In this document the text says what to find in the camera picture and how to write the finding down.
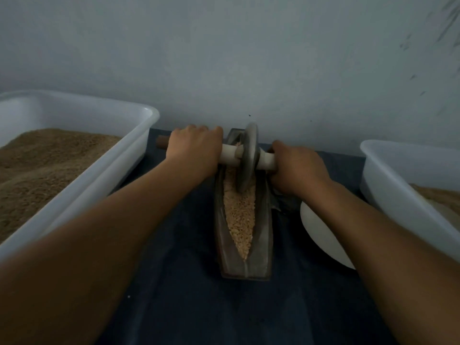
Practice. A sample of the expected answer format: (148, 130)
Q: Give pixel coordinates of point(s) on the white plastic tub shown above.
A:
(115, 172)
(402, 208)

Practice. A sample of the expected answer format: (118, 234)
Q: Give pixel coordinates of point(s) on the person's right hand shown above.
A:
(298, 169)

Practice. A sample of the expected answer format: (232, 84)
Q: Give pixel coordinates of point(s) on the person's left forearm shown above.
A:
(79, 269)

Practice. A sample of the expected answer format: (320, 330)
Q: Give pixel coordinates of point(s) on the white round plate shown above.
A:
(323, 240)

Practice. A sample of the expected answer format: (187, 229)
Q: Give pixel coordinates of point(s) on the person's right forearm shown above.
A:
(388, 266)

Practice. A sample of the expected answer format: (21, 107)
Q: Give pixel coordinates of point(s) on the dark blue table cloth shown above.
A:
(187, 298)

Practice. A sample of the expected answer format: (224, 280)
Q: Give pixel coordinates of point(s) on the boat-shaped metal grinding trough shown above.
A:
(255, 266)

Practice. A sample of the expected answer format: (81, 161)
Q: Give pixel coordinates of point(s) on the person's left hand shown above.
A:
(194, 148)

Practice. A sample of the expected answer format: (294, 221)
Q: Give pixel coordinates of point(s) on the large brown grain heap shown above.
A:
(39, 176)
(442, 197)

